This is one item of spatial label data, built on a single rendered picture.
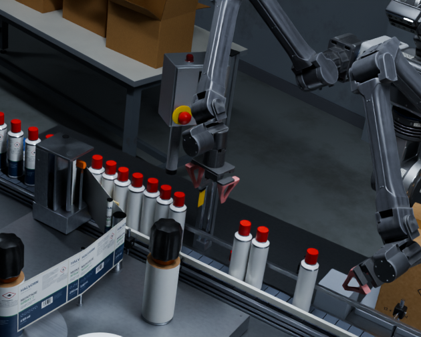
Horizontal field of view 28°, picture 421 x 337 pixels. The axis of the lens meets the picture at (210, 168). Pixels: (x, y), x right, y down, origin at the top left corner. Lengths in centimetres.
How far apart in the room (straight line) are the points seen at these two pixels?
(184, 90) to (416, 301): 89
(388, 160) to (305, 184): 290
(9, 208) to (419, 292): 132
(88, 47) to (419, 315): 236
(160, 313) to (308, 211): 242
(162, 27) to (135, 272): 177
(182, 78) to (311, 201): 246
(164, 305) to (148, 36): 203
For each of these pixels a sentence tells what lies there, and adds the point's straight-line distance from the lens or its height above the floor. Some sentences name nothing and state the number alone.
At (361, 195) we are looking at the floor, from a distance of 486.
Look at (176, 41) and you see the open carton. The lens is 412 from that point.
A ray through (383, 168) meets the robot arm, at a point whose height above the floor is 147.
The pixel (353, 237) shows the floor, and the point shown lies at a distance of 447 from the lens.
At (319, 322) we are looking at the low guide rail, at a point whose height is 91.
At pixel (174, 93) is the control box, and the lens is 235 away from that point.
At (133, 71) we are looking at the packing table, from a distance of 401.
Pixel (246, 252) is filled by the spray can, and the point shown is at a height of 100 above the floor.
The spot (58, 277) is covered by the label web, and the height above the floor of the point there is 102.
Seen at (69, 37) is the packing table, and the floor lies 78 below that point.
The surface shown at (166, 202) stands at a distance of 250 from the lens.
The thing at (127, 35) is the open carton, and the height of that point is 89.
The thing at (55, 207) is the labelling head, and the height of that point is 95.
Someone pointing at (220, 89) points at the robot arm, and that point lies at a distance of 217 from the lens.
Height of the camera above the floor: 236
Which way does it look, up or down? 29 degrees down
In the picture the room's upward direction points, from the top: 8 degrees clockwise
